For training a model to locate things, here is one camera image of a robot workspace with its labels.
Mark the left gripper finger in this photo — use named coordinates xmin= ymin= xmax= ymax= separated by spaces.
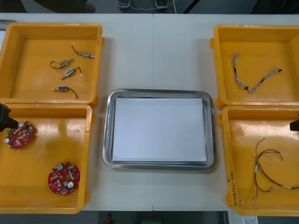
xmin=0 ymin=104 xmax=12 ymax=119
xmin=0 ymin=117 xmax=19 ymax=133

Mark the round red circuit board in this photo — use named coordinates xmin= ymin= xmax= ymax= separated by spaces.
xmin=3 ymin=120 xmax=38 ymax=150
xmin=48 ymin=161 xmax=81 ymax=196

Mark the twisted blue-white wire harness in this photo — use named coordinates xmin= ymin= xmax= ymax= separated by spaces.
xmin=247 ymin=66 xmax=283 ymax=93
xmin=230 ymin=52 xmax=250 ymax=93

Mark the blue label solenoid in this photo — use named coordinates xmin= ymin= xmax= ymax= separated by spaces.
xmin=61 ymin=66 xmax=83 ymax=80
xmin=52 ymin=85 xmax=78 ymax=99

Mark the red and green-yellow wire harness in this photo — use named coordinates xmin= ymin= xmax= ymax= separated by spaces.
xmin=252 ymin=153 xmax=299 ymax=190
xmin=242 ymin=137 xmax=284 ymax=203

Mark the yellow-orange plastic bin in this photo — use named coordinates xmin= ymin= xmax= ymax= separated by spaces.
xmin=217 ymin=105 xmax=299 ymax=217
xmin=209 ymin=24 xmax=299 ymax=109
xmin=0 ymin=22 xmax=106 ymax=108
xmin=0 ymin=104 xmax=96 ymax=215

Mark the steel tray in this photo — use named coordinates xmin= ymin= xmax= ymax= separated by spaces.
xmin=102 ymin=88 xmax=215 ymax=171

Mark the white paper sheet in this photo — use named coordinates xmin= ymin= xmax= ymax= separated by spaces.
xmin=112 ymin=98 xmax=208 ymax=162

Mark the metal solenoid with black cable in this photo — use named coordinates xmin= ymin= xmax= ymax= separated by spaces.
xmin=71 ymin=43 xmax=95 ymax=60
xmin=50 ymin=58 xmax=75 ymax=70

